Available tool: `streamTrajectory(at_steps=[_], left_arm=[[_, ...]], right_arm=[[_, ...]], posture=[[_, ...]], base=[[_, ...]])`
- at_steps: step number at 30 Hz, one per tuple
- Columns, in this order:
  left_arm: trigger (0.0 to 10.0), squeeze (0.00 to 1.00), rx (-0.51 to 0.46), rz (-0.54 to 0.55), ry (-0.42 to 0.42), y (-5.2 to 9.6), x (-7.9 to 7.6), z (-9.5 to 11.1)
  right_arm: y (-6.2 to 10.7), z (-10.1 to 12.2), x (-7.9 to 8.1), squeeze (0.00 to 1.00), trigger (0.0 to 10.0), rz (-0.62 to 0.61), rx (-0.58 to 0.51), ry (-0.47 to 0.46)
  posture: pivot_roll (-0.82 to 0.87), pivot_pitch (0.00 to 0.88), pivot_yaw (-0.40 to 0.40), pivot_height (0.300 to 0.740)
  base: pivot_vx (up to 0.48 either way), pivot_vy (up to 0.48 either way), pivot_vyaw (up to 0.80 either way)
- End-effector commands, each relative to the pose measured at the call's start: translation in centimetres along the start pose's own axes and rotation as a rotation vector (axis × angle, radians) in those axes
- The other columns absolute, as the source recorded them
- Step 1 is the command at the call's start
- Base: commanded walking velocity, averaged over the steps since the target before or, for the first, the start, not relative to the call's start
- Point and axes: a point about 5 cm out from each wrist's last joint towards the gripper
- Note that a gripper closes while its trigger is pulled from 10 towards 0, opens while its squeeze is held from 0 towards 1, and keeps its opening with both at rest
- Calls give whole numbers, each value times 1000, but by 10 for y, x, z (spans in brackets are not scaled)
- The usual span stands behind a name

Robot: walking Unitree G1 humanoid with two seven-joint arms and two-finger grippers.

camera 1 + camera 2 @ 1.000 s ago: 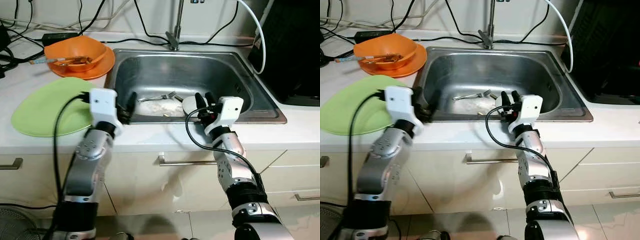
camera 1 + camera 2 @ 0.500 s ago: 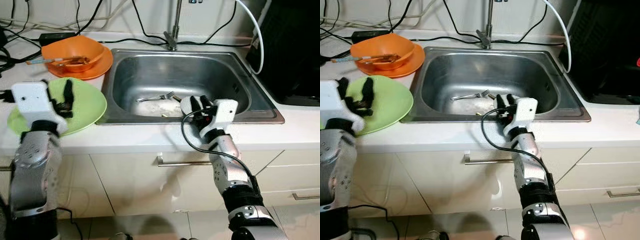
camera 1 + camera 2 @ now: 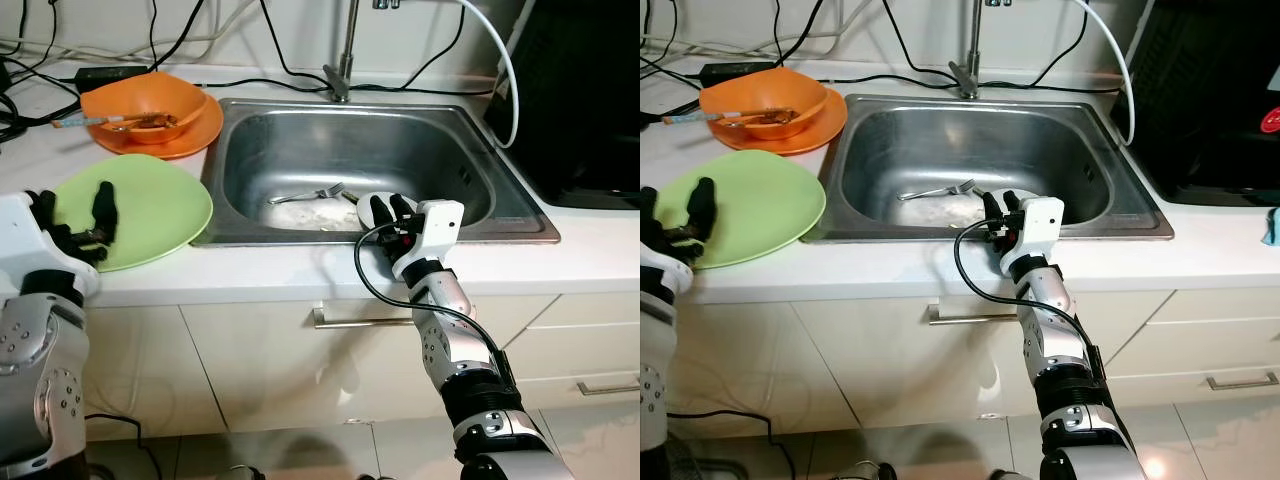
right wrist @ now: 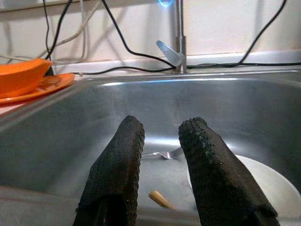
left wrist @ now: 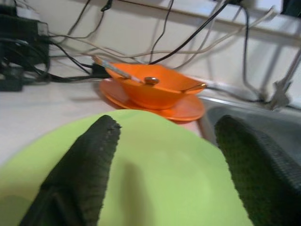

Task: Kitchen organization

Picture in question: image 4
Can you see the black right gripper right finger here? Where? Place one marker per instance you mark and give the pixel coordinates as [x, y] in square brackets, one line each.
[211, 176]

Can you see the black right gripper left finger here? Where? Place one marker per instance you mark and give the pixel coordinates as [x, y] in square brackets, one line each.
[117, 169]

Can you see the gold spoon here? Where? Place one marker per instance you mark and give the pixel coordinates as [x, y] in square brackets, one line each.
[156, 196]

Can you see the silver fork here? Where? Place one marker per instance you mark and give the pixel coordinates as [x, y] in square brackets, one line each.
[169, 155]

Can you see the white bowl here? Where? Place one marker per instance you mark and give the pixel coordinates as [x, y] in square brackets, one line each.
[277, 188]

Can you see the stainless steel sink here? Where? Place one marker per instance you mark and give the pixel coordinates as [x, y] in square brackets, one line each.
[70, 131]

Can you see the orange plate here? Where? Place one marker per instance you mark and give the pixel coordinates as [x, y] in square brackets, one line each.
[58, 82]

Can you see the orange bowl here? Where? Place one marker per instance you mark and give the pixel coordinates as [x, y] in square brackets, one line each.
[21, 75]

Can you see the steel sink faucet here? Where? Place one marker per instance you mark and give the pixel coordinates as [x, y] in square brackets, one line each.
[179, 35]

